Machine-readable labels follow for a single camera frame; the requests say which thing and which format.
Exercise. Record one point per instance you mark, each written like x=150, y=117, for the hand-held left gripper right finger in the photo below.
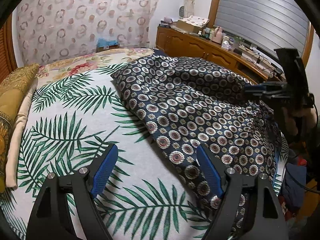
x=211, y=172

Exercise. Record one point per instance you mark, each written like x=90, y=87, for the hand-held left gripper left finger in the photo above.
x=105, y=172

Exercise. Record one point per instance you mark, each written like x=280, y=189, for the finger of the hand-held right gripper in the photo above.
x=261, y=87
x=270, y=94

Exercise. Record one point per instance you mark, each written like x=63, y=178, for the dark circle-patterned shirt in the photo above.
x=187, y=105

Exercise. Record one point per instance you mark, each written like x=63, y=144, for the person's right hand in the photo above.
x=292, y=126

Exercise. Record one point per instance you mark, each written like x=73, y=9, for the small black box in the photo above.
x=237, y=52

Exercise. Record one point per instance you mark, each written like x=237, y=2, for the clear green bottle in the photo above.
x=236, y=43

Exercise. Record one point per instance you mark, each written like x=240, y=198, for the tissue box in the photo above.
x=226, y=46

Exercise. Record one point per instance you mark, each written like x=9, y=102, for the palm leaf blanket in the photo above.
x=75, y=120

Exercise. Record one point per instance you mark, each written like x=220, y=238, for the pink thermos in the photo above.
x=218, y=35

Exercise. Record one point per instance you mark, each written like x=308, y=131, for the grey window blind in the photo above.
x=260, y=12

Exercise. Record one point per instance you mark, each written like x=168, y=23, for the row of toiletry bottles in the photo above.
x=206, y=33

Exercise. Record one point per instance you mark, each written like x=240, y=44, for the wooden sideboard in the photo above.
x=195, y=46

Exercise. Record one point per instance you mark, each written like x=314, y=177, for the dark blue garment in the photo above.
x=295, y=185

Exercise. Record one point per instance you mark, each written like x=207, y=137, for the cardboard box with cloth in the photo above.
x=195, y=20

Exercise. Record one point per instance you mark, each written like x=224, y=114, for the navy bed sheet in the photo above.
x=158, y=51

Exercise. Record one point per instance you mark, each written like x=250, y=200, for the floral blanket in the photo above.
x=82, y=66

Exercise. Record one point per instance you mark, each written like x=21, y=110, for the small desk fan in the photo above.
x=181, y=12

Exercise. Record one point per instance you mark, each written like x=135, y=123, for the purple pouch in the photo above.
x=168, y=19

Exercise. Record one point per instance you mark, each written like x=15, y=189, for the gold pillow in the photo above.
x=15, y=87

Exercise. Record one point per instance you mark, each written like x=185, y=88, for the box with blue bag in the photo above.
x=108, y=45

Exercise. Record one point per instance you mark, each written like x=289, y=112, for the sheer circle-patterned curtain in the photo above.
x=75, y=17

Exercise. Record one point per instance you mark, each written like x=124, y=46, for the wooden window frame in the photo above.
x=215, y=2

